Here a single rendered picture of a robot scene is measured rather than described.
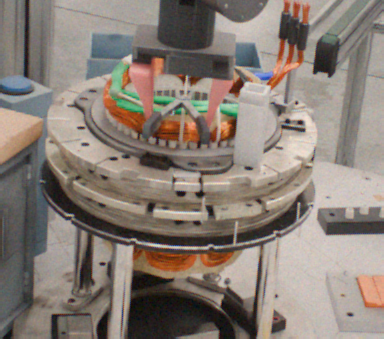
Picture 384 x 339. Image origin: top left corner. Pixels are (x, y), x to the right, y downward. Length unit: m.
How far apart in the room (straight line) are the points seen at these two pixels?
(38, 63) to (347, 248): 0.54
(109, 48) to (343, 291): 0.49
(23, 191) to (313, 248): 0.51
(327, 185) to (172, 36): 0.86
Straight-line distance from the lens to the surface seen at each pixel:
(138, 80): 1.18
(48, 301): 1.59
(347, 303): 1.65
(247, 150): 1.30
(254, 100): 1.27
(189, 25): 1.16
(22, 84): 1.61
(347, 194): 1.96
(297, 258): 1.77
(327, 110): 4.23
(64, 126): 1.37
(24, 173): 1.48
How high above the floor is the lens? 1.68
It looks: 24 degrees down
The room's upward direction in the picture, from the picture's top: 6 degrees clockwise
